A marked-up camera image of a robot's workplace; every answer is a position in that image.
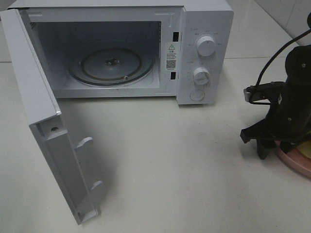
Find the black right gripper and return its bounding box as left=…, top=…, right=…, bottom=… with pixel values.
left=240, top=83, right=311, bottom=160

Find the pink round plate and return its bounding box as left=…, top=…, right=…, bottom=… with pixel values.
left=276, top=140, right=311, bottom=179

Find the sandwich with lettuce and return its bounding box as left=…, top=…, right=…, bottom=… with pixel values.
left=297, top=141, right=311, bottom=159

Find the round white door button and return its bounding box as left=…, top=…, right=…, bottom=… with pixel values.
left=190, top=90, right=205, bottom=101

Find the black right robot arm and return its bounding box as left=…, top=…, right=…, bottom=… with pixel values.
left=240, top=46, right=311, bottom=159

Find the upper white power knob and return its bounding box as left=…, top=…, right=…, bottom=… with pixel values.
left=196, top=35, right=216, bottom=57

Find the white microwave oven body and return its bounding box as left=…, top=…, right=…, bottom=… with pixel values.
left=7, top=0, right=234, bottom=105

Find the white warning sticker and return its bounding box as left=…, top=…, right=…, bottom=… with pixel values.
left=165, top=42, right=178, bottom=70

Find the glass microwave turntable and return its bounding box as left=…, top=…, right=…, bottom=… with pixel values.
left=68, top=45, right=155, bottom=86

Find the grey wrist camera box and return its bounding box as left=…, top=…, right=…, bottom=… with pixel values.
left=243, top=82, right=285, bottom=105

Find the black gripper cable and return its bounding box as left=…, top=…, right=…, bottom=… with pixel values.
left=247, top=20, right=311, bottom=93

